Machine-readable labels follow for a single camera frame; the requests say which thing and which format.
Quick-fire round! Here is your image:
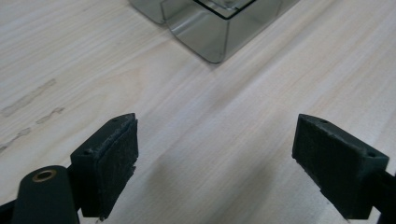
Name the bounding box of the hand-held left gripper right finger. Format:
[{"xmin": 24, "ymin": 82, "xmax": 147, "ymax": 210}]
[{"xmin": 291, "ymin": 113, "xmax": 390, "ymax": 220}]

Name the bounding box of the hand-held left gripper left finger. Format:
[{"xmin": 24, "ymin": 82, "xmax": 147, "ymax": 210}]
[{"xmin": 69, "ymin": 112, "xmax": 140, "ymax": 221}]

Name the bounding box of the clear plastic compartment box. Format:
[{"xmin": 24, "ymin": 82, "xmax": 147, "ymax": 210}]
[{"xmin": 129, "ymin": 0, "xmax": 302, "ymax": 64}]

